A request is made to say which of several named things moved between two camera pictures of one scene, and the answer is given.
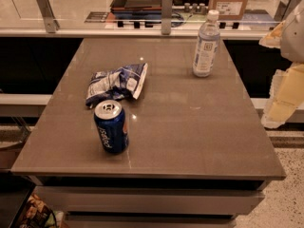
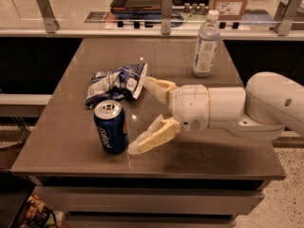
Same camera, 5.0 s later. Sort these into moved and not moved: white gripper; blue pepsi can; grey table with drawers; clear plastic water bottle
Moved: white gripper
Not moved: grey table with drawers; blue pepsi can; clear plastic water bottle
